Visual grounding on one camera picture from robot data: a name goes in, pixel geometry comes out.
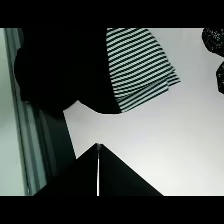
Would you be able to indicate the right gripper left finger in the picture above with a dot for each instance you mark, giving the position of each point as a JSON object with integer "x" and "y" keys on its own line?
{"x": 78, "y": 176}

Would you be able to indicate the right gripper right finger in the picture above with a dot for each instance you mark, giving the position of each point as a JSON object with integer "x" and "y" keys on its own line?
{"x": 120, "y": 176}

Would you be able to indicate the black shirt striped sleeves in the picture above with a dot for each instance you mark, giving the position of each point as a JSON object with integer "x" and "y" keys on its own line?
{"x": 66, "y": 66}

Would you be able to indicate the black white-speckled garment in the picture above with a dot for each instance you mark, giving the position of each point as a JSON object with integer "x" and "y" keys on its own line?
{"x": 213, "y": 40}

